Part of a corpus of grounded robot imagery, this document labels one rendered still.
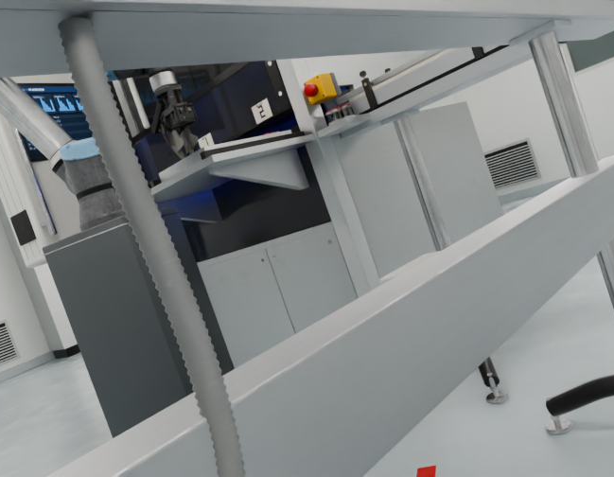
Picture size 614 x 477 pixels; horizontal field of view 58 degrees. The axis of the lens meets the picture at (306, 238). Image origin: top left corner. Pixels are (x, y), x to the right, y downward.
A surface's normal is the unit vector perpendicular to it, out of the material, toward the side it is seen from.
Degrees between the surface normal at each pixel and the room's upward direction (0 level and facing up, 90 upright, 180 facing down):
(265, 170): 90
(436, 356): 90
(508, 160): 90
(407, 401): 90
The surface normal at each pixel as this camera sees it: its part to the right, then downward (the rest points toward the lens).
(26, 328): 0.67, -0.19
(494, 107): -0.66, 0.27
